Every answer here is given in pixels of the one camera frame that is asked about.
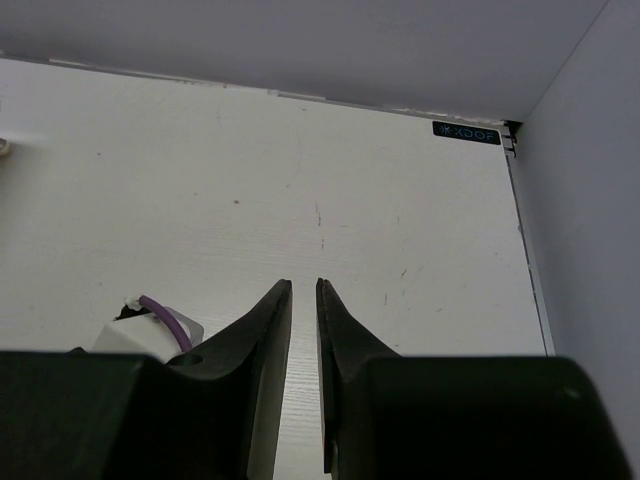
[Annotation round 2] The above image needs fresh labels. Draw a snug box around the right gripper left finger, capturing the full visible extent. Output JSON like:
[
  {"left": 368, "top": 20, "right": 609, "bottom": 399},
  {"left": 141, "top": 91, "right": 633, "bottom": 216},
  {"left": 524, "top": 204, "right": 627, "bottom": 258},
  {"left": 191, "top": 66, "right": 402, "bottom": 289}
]
[{"left": 1, "top": 280, "right": 293, "bottom": 479}]

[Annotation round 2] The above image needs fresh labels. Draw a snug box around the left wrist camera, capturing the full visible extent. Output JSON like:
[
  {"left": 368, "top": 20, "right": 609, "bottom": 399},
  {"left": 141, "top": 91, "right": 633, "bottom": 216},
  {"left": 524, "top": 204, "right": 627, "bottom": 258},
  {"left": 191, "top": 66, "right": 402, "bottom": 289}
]
[{"left": 90, "top": 297, "right": 204, "bottom": 363}]

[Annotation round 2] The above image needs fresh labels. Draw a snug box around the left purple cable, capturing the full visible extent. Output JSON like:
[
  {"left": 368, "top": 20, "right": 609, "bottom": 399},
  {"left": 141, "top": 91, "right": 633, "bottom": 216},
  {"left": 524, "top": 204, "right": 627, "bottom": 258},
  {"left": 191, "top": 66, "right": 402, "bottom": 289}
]
[{"left": 138, "top": 294, "right": 194, "bottom": 354}]

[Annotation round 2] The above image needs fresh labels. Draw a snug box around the cream cylindrical drawer container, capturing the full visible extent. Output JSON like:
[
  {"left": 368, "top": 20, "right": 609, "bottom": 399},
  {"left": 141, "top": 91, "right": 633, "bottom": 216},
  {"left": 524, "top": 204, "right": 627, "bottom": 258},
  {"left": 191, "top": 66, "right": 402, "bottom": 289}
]
[{"left": 0, "top": 138, "right": 11, "bottom": 157}]

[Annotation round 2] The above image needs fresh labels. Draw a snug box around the right blue table label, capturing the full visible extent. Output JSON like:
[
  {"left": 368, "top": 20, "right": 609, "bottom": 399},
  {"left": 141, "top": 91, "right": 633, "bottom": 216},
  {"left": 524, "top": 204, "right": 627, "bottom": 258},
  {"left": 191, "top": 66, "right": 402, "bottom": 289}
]
[{"left": 432, "top": 121, "right": 501, "bottom": 145}]

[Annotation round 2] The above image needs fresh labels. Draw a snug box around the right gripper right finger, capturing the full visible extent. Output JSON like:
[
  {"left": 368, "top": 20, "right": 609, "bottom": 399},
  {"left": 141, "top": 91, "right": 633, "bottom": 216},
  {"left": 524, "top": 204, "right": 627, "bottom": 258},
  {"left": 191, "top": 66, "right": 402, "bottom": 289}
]
[{"left": 316, "top": 279, "right": 633, "bottom": 479}]

